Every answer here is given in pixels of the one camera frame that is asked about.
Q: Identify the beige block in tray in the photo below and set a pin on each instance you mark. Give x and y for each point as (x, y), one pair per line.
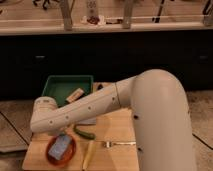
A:
(75, 95)

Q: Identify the green vegetable toy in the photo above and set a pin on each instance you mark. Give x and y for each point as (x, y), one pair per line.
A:
(83, 134)

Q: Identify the blue sponge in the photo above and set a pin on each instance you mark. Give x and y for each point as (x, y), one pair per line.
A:
(59, 146)

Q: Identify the metal frame post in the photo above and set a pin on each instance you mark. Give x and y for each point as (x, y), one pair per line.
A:
(127, 15)
(66, 14)

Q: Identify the green plastic tray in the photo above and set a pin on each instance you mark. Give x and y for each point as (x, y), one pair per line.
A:
(60, 87)

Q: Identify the yellow banana toy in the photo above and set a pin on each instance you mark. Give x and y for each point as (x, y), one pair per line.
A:
(88, 155)

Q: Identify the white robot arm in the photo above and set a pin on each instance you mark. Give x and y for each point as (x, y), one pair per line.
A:
(160, 115)

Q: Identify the wooden board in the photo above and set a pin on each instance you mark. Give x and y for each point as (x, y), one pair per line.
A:
(114, 127)

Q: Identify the silver fork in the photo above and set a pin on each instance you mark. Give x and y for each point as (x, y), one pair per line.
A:
(109, 144)

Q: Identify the left metal frame post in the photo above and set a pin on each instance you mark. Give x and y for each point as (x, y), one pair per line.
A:
(66, 14)

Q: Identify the right metal frame post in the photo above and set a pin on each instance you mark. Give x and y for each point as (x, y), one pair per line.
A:
(127, 15)

